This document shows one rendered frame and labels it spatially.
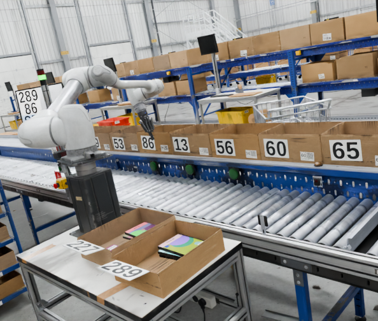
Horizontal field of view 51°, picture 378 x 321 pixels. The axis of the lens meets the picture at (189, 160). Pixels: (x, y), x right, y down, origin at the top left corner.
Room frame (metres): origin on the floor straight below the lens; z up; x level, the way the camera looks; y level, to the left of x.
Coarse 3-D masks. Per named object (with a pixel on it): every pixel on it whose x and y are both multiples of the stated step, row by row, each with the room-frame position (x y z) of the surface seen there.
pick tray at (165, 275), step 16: (176, 224) 1.71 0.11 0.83; (192, 224) 1.64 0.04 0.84; (144, 240) 1.58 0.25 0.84; (160, 240) 1.64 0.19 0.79; (208, 240) 1.46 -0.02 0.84; (128, 256) 1.51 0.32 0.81; (144, 256) 1.56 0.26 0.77; (192, 256) 1.38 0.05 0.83; (208, 256) 1.44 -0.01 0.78; (160, 272) 1.26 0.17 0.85; (176, 272) 1.31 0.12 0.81; (192, 272) 1.37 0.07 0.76; (144, 288) 1.32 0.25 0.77; (160, 288) 1.25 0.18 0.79; (176, 288) 1.30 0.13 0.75
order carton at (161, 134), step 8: (160, 128) 3.32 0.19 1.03; (168, 128) 3.29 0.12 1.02; (176, 128) 3.22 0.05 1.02; (160, 136) 2.93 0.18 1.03; (168, 136) 2.87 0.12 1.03; (160, 144) 2.94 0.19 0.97; (168, 144) 2.88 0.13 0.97; (144, 152) 3.10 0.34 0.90; (152, 152) 3.03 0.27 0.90; (160, 152) 2.95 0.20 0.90; (168, 152) 2.89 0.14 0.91
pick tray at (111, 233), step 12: (120, 216) 1.89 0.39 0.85; (132, 216) 1.94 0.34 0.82; (144, 216) 1.95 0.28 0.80; (156, 216) 1.88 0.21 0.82; (168, 216) 1.81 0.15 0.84; (96, 228) 1.79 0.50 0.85; (108, 228) 1.83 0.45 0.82; (120, 228) 1.88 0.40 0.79; (156, 228) 1.68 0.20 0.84; (84, 240) 1.73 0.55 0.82; (96, 240) 1.78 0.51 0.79; (108, 240) 1.82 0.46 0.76; (120, 240) 1.80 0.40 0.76; (132, 240) 1.59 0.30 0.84; (96, 252) 1.60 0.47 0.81; (108, 252) 1.53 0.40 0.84
